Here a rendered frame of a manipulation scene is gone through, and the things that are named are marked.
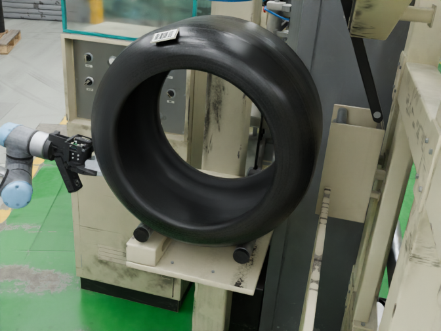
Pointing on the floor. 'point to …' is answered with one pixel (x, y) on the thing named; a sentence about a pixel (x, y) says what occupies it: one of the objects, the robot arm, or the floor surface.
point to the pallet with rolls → (7, 43)
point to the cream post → (224, 158)
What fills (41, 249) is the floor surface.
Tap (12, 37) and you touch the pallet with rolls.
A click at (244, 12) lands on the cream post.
